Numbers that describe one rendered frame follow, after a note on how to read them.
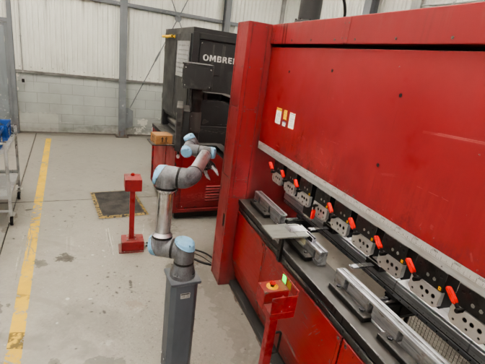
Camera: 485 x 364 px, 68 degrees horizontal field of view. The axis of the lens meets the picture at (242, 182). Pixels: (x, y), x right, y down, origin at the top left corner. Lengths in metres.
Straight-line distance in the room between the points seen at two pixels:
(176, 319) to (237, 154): 1.40
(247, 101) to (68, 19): 6.36
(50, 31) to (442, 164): 8.12
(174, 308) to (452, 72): 1.81
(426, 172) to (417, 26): 0.60
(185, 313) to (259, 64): 1.88
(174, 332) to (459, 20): 2.08
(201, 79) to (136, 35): 6.07
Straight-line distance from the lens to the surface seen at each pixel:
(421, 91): 1.70
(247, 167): 3.06
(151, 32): 9.02
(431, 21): 1.72
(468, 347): 2.00
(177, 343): 2.42
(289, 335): 2.52
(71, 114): 8.97
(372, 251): 1.90
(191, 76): 2.96
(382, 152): 1.81
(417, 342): 1.83
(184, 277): 2.15
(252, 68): 2.92
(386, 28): 1.90
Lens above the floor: 2.00
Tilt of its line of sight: 18 degrees down
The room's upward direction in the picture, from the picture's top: 7 degrees clockwise
